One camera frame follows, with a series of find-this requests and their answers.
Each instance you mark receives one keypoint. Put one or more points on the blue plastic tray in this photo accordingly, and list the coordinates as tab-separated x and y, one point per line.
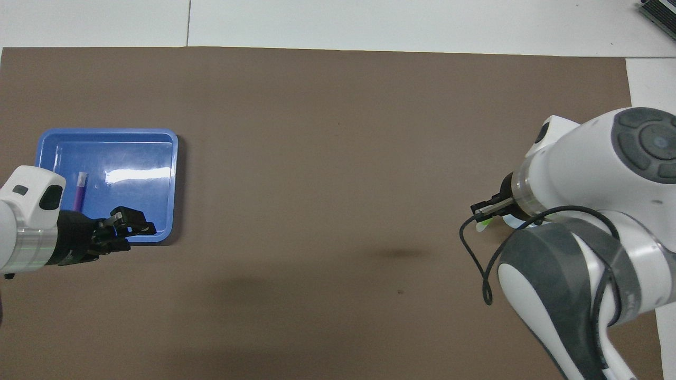
137	158

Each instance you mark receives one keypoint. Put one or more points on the translucent plastic cup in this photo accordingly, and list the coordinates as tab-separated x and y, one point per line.
509	221

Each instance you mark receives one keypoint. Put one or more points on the brown table mat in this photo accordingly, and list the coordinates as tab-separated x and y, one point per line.
317	158

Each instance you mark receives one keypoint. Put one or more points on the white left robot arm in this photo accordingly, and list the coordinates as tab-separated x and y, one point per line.
26	227

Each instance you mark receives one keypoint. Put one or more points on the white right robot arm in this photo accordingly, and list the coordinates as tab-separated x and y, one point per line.
591	169

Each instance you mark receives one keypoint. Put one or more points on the green highlighter pen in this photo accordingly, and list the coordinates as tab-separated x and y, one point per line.
483	227

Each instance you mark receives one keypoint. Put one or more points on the purple highlighter pen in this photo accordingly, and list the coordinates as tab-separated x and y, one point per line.
79	195

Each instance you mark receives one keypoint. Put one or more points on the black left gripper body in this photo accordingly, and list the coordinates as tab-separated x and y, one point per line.
74	240

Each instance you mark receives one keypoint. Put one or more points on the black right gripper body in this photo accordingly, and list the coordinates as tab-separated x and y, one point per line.
506	190

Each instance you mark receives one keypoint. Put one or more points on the grey ribbed device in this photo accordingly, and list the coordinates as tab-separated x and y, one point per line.
660	10

